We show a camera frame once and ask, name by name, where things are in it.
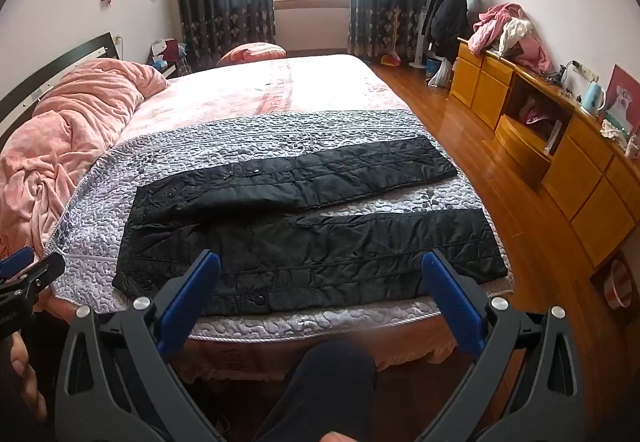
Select pink fleece duvet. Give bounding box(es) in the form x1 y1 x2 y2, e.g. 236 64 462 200
0 58 171 258

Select pink pillow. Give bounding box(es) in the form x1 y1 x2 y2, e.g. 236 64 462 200
216 42 287 69

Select person's left hand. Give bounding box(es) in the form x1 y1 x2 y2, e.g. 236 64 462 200
9 331 48 423

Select white plastic bag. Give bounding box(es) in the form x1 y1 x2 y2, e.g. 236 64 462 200
426 57 454 89

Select white tower fan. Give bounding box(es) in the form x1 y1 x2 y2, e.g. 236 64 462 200
409 7 432 69

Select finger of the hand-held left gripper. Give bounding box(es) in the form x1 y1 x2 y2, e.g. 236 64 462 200
0 247 67 305

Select light blue kettle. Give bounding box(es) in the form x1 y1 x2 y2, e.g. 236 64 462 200
580 81 607 118

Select grey quilted mattress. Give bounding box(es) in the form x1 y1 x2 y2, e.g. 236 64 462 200
44 109 516 343

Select pink cloth in dresser shelf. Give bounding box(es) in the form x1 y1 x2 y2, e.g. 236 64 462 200
517 99 552 126

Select red framed picture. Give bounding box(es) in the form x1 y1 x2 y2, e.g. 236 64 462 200
602 64 640 134

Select wooden dresser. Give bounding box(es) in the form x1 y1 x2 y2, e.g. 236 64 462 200
448 37 640 269

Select white garment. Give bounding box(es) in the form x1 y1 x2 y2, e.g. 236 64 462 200
498 18 532 58

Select dark nightstand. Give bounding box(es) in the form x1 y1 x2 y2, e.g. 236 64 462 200
146 56 192 81

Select black pants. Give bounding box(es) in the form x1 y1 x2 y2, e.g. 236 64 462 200
112 136 510 318

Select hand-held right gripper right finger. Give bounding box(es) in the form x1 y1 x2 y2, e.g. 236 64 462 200
417 249 587 442

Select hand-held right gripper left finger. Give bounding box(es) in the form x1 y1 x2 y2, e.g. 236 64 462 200
54 249 226 442

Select dark hanging coats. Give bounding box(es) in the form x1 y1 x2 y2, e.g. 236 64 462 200
426 0 482 62

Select crumpled white cloth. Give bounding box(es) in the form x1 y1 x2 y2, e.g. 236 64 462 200
600 119 632 141

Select pile of pink clothes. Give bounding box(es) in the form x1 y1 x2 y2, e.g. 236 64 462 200
472 3 554 74

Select broom with yellow handle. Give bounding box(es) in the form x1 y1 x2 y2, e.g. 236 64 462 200
380 12 402 66

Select person's leg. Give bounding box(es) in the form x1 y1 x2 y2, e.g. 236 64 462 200
252 339 378 442

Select dark wooden headboard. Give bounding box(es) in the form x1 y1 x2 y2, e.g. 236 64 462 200
0 32 126 135

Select pink basin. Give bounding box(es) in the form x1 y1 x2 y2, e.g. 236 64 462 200
601 259 634 309

